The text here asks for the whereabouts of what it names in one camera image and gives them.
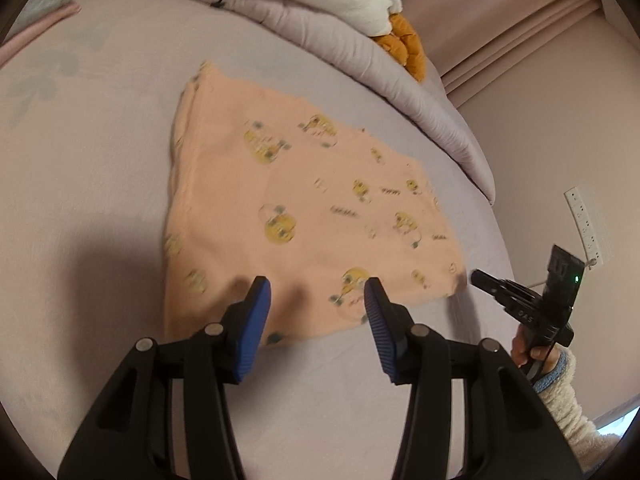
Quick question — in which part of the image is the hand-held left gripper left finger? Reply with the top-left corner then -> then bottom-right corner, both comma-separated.
57,275 -> 273,480

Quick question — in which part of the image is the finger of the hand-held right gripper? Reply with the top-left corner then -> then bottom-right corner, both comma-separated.
471,268 -> 518,307

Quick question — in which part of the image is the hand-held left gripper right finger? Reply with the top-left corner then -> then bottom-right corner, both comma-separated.
363,276 -> 583,480

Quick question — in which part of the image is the orange printed shirt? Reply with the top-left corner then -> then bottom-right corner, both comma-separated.
162,60 -> 468,343

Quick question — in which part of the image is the person's right forearm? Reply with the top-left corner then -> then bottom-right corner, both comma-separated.
530,349 -> 628,480

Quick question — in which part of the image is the person's right hand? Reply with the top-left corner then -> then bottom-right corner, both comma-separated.
511,331 -> 553,370

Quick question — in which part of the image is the white power strip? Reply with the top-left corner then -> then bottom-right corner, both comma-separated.
564,187 -> 605,271

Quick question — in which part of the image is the pink bed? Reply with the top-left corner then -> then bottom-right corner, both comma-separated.
0,0 -> 516,480

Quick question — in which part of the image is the pink curtain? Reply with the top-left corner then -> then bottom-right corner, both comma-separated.
400,0 -> 608,108

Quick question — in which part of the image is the pink folded cloth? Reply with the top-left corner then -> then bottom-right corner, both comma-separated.
0,2 -> 81,63

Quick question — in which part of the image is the white cable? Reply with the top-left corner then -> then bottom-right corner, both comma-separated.
529,257 -> 599,291

